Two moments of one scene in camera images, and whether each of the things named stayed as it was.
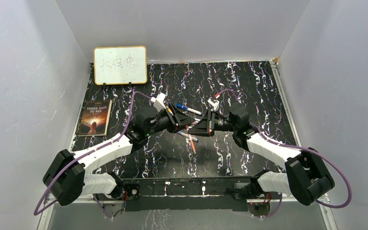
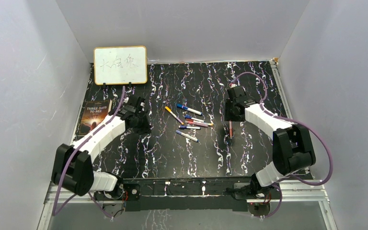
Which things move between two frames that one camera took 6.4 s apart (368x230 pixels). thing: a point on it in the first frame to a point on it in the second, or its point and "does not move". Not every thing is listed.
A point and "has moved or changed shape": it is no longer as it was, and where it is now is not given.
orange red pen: [190, 140] has moved or changed shape
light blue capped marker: [187, 135] does not move
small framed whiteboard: [120, 65] does not move
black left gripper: [178, 120] to [146, 128]
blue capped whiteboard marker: [189, 109] does not move
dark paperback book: [95, 118] does not move
